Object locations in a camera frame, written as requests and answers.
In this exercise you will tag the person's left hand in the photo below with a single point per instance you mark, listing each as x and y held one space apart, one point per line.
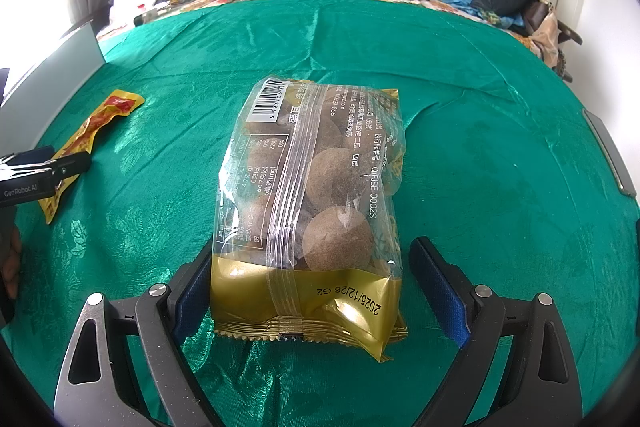
12 257

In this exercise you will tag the small bottle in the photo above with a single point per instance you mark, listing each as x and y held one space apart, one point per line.
146 13

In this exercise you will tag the gold bag of brown balls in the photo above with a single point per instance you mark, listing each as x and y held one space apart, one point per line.
320 187

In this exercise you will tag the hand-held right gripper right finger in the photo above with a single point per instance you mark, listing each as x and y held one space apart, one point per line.
440 292

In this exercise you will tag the grey smartphone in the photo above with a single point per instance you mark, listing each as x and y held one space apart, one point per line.
607 152

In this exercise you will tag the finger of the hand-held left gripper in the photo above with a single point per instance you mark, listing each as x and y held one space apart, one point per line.
30 154
72 164

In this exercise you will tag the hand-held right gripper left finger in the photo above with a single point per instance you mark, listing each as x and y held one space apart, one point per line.
192 302

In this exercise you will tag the long yellow snack packet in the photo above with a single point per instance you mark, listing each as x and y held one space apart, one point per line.
97 124

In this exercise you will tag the grey storage box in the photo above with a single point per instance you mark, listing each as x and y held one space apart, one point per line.
60 67

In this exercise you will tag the dark wooden chair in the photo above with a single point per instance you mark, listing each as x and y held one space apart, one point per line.
570 37

